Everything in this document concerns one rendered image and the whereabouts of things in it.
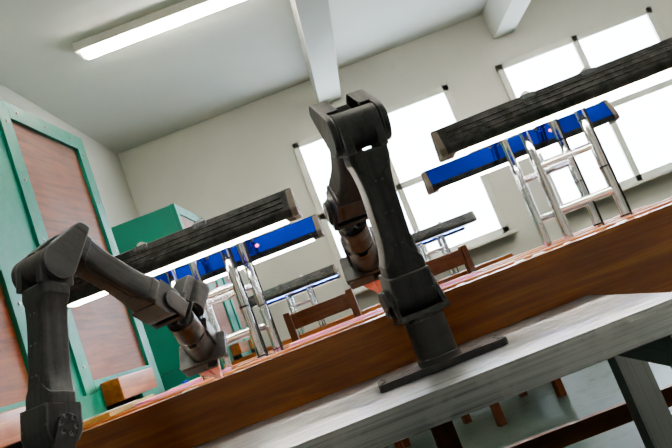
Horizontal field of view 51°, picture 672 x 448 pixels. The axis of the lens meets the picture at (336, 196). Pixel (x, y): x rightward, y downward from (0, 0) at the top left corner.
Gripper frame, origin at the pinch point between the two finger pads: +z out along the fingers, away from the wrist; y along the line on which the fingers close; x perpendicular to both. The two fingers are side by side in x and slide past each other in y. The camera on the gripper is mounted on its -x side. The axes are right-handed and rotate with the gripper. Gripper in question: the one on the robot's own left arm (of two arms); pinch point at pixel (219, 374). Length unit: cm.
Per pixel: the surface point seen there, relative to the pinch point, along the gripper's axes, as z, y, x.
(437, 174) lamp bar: 26, -67, -66
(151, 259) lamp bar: -15.4, 8.2, -26.1
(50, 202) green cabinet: 3, 52, -95
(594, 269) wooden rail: -14, -76, 20
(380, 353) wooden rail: -13.6, -35.2, 20.2
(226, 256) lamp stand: 0.4, -4.7, -36.0
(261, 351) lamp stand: 17.3, -5.2, -17.0
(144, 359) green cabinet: 67, 52, -76
